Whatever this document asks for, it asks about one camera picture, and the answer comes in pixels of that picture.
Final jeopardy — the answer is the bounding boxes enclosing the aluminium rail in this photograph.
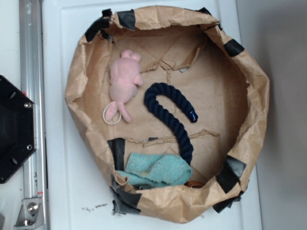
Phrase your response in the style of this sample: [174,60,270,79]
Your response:
[18,0,50,230]

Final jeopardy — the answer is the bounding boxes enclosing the light blue cloth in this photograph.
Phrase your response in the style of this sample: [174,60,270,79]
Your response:
[117,152,193,189]

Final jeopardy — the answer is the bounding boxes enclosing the brown paper bag bin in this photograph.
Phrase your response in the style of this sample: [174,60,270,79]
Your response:
[65,6,270,223]

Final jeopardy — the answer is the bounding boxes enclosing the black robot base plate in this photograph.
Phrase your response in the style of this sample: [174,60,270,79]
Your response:
[0,76,35,184]

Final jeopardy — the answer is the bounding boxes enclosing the brown ring object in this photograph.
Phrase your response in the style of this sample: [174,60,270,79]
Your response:
[185,181,204,189]

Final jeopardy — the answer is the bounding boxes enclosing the metal corner bracket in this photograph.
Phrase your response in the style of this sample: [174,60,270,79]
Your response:
[13,197,44,230]

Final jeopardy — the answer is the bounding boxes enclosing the navy blue rope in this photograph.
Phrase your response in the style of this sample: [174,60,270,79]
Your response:
[143,82,199,166]

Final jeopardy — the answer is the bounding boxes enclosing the pink plush toy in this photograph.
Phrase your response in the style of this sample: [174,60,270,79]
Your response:
[103,49,144,125]

